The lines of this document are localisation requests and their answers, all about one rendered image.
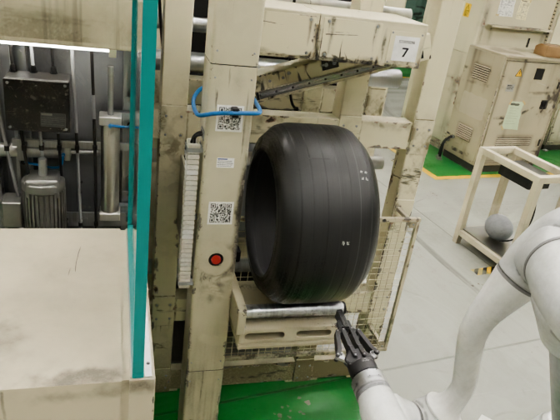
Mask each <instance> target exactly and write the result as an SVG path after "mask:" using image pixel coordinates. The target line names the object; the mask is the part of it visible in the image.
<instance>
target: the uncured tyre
mask: <svg viewBox="0 0 560 420"><path fill-rule="evenodd" d="M307 158H330V159H307ZM359 169H365V170H367V172H368V176H369V182H361V179H360V173H359ZM379 227H380V198H379V190H378V180H377V176H376V173H375V169H374V166H373V162H372V159H371V158H370V156H369V154H368V151H367V149H366V148H365V147H364V146H363V145H362V143H361V142H360V141H359V140H358V138H357V137H356V136H355V135H354V134H353V133H352V132H351V131H350V130H348V129H346V128H344V127H340V126H338V125H328V124H313V123H297V122H283V123H279V124H276V125H273V126H271V127H270V128H269V129H268V130H267V131H266V132H265V133H264V134H263V135H262V136H261V137H260V138H259V139H258V140H257V142H256V144H255V147H254V149H253V151H252V156H251V160H250V163H249V168H248V173H247V186H246V196H245V235H246V245H247V257H248V262H249V266H250V270H251V273H252V278H253V280H254V282H255V284H256V286H257V288H258V289H259V290H260V291H261V292H262V293H263V294H264V295H266V296H267V297H268V298H269V299H270V300H271V301H273V302H275V303H281V304H302V303H335V302H338V301H341V300H343V299H346V298H348V297H350V296H351V295H352V294H353V293H354V292H355V291H356V290H357V288H358V287H359V286H360V285H361V283H362V282H363V281H364V279H365V278H366V276H367V275H368V273H369V271H370V269H371V266H372V264H373V259H374V257H375V253H376V250H377V245H378V235H379ZM341 239H351V245H350V247H340V245H341Z"/></svg>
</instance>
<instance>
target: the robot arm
mask: <svg viewBox="0 0 560 420"><path fill-rule="evenodd" d="M529 302H532V308H533V311H534V314H535V318H536V322H537V328H538V332H539V337H540V339H541V341H542V344H543V345H544V346H545V347H546V349H547V350H548V351H549V370H550V391H551V411H549V412H542V413H540V414H538V415H537V416H536V417H535V418H533V419H532V420H560V207H559V208H556V209H554V210H552V211H551V212H548V213H547V214H545V215H543V216H542V217H540V218H539V219H538V220H536V221H535V222H534V223H533V224H532V225H530V226H529V227H528V228H527V229H526V230H525V231H524V232H523V233H522V234H521V235H520V236H519V237H518V238H517V239H516V241H515V242H514V243H513V244H512V245H511V246H510V247H509V249H508V250H507V251H506V253H505V254H504V255H503V257H502V258H501V260H500V261H499V262H498V264H497V265H496V266H495V268H494V269H493V271H492V273H491V275H490V276H489V278H488V280H487V281H486V282H485V284H484V285H483V287H482V289H481V291H480V292H479V294H478V295H477V296H476V297H475V299H474V300H473V302H472V304H471V305H470V307H469V309H468V310H467V312H466V313H465V315H464V317H463V319H462V322H461V325H460V328H459V331H458V335H457V346H456V353H455V362H454V370H453V377H452V382H451V384H450V385H449V386H448V388H447V389H446V390H444V391H443V392H430V393H429V394H427V395H425V396H422V397H419V398H416V399H414V400H413V401H409V400H407V399H405V398H403V397H401V396H399V395H398V394H396V393H393V391H392V389H391V387H390V385H389V384H388V381H387V379H386V378H385V376H384V373H383V372H382V371H381V370H379V369H378V366H377V364H376V363H375V361H374V360H375V359H378V355H379V353H380V352H379V350H377V349H376V348H375V347H374V346H373V345H372V344H371V343H370V341H369V340H368V339H367V337H366V336H365V335H364V334H363V332H362V331H361V329H360V328H357V329H355V328H353V327H352V325H351V323H350V321H349V320H347V319H346V318H345V315H344V313H343V310H342V309H337V311H336V315H335V318H336V320H337V323H336V326H337V329H336V331H335V333H334V344H335V353H336V355H335V358H334V361H335V362H338V360H339V361H341V362H343V363H344V365H345V366H346V367H347V369H348V372H349V375H350V377H351V379H352V390H353V392H354V394H355V397H356V399H357V403H358V405H359V413H360V416H361V419H362V420H461V417H460V414H461V412H462V410H463V409H464V408H465V406H466V405H467V403H468V402H469V400H470V398H471V396H472V395H473V392H474V389H475V387H476V384H477V380H478V374H479V369H480V366H481V361H482V358H483V351H484V347H485V343H486V341H487V339H488V336H489V334H490V332H491V331H492V330H493V329H494V328H495V327H496V326H497V325H498V324H499V323H500V322H501V321H502V320H503V319H504V318H506V317H508V316H509V315H510V314H512V313H514V312H515V311H517V310H518V309H519V308H521V307H522V306H524V305H525V304H527V303H529ZM349 338H350V339H349ZM341 340H342V343H343V346H344V347H345V350H346V354H347V355H346V357H344V356H343V352H342V344H341ZM350 340H351V341H350ZM364 349H365V350H366V351H365V350H364Z"/></svg>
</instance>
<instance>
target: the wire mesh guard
mask: <svg viewBox="0 0 560 420"><path fill-rule="evenodd" d="M420 222H421V218H420V217H380V223H381V226H382V223H394V226H395V223H401V225H402V223H407V224H408V223H416V226H415V228H414V229H413V230H412V231H407V227H408V225H407V227H406V231H400V229H399V231H393V230H392V231H387V230H388V224H387V230H386V231H379V234H380V232H386V233H387V232H405V234H406V232H412V236H411V237H405V234H404V237H399V236H397V237H390V238H391V239H392V238H403V241H404V238H411V239H410V243H403V241H402V243H391V240H390V243H384V241H385V238H384V241H383V243H378V244H382V249H377V250H387V256H388V250H394V252H395V250H401V251H402V250H407V255H400V254H401V251H400V254H399V255H394V253H393V255H392V258H393V256H399V258H400V256H406V258H405V261H401V262H404V265H403V267H402V274H401V277H400V278H398V279H400V281H399V284H392V286H393V285H398V288H397V290H392V288H391V290H387V291H390V293H391V291H397V293H396V296H390V294H389V296H384V293H385V289H386V286H387V282H388V280H392V279H388V276H389V274H394V277H395V273H396V271H395V273H390V269H391V268H396V267H391V266H390V267H378V266H377V267H371V270H372V268H383V271H384V268H390V269H389V273H383V271H382V273H371V270H370V273H369V278H370V274H376V276H377V274H382V277H383V274H388V276H387V279H382V277H381V279H376V276H375V279H369V278H368V279H367V280H368V281H369V280H374V282H375V280H381V281H382V280H387V282H386V285H374V284H373V285H365V286H367V287H368V286H379V287H380V286H385V289H384V293H383V296H380V297H382V301H381V302H377V299H376V302H373V303H375V305H376V303H381V306H382V303H387V306H386V307H385V308H386V310H387V308H392V313H391V316H390V317H385V313H389V312H386V310H385V312H380V310H379V312H375V313H378V316H379V313H384V317H383V319H384V318H390V319H389V323H388V326H387V328H382V327H381V328H377V329H387V332H386V333H379V336H380V334H386V336H385V338H383V339H384V343H385V345H384V347H383V348H378V347H375V348H376V349H377V350H379V351H387V349H388V342H389V339H390V336H391V332H392V329H393V324H394V320H395V317H396V313H397V310H398V304H399V301H400V297H401V294H402V291H403V285H404V282H405V278H406V276H407V272H408V266H409V263H410V260H411V256H412V253H413V247H414V244H415V241H416V237H417V234H418V229H419V225H420ZM394 226H393V229H394ZM383 244H389V247H390V244H396V245H397V244H402V247H403V244H409V245H408V249H402V247H401V249H389V247H388V249H383ZM375 257H380V258H381V257H383V256H381V255H380V256H375ZM380 258H379V262H374V263H378V265H379V263H391V265H392V262H393V260H392V261H391V262H386V261H385V262H380ZM399 258H398V260H399ZM372 266H373V265H372ZM396 270H397V268H396ZM368 281H367V284H368ZM381 281H380V284H381ZM362 292H365V295H366V292H372V293H373V292H377V294H378V292H381V291H379V289H378V291H373V287H372V291H367V289H366V291H362ZM372 293H371V297H365V296H364V297H359V294H358V297H357V302H352V299H351V303H356V304H358V303H362V305H363V304H364V303H368V302H364V299H363V302H358V298H370V300H371V298H375V297H372ZM383 297H388V300H389V297H395V300H394V304H393V307H388V303H389V301H388V300H387V302H383ZM351 303H350V307H351ZM375 305H374V307H369V304H368V307H365V308H367V313H362V310H361V313H356V314H360V317H361V314H371V313H368V309H369V308H380V309H381V306H380V307H375ZM350 307H349V308H347V309H349V310H350V309H355V312H356V309H360V308H357V305H356V308H350ZM361 330H362V331H363V330H368V333H369V330H373V329H370V326H369V329H361ZM368 333H367V334H365V335H373V336H374V335H377V334H368ZM317 348H325V347H323V345H322V347H316V350H312V351H310V350H309V351H304V349H312V348H311V345H310V348H302V349H303V351H298V350H299V349H292V347H291V349H288V350H291V351H292V350H297V351H296V352H285V351H286V350H285V348H284V350H275V351H277V352H272V351H266V348H265V351H261V352H264V353H258V352H259V349H258V352H253V350H252V351H251V352H248V353H251V354H245V352H235V353H237V355H232V352H231V353H225V354H231V356H225V359H224V362H226V361H239V360H252V359H264V358H290V357H302V356H316V355H328V354H336V353H335V347H328V349H325V350H317ZM329 348H334V349H329ZM278 351H284V352H278ZM265 352H271V353H265ZM239 353H244V355H238V354H239ZM252 353H257V354H252Z"/></svg>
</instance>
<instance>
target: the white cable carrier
mask: <svg viewBox="0 0 560 420"><path fill-rule="evenodd" d="M190 141H191V138H187V148H203V145H202V144H200V143H199V141H198V139H197V138H196V142H191V143H190ZM199 153H200V152H187V150H186V155H185V158H186V160H185V164H186V165H185V170H184V174H185V175H184V181H183V183H184V185H183V189H184V190H183V195H182V198H183V200H182V220H181V222H182V223H181V233H180V247H179V250H180V251H179V257H178V258H179V260H178V263H179V264H178V273H177V276H178V281H179V282H192V281H193V277H192V276H190V275H191V261H192V252H193V229H194V220H197V218H198V215H197V214H196V213H195V210H196V206H195V205H196V199H197V197H196V195H197V191H196V190H197V188H198V187H197V185H198V181H197V180H198V164H199V161H198V159H199ZM178 287H179V288H189V287H190V286H189V285H184V286H178Z"/></svg>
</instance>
